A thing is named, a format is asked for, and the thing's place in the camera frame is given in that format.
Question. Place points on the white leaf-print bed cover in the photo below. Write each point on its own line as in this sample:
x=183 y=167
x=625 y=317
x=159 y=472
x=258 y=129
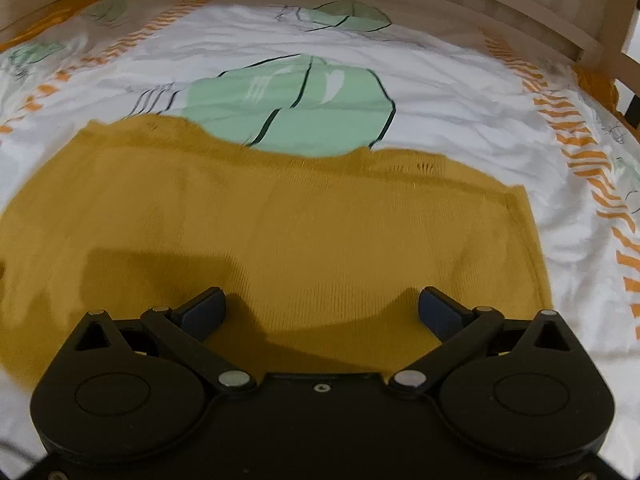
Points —
x=450 y=110

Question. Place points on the orange bed sheet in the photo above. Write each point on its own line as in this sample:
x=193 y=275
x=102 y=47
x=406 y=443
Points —
x=60 y=12

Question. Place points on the mustard yellow knit garment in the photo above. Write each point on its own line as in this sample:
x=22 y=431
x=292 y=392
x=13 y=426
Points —
x=300 y=240

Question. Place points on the wooden bed frame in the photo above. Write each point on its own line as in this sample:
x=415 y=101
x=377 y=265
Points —
x=550 y=20

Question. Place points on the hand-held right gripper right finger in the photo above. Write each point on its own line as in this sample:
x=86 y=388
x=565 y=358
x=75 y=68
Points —
x=440 y=313

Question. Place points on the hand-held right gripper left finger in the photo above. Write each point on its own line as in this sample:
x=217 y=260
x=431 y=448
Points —
x=202 y=313

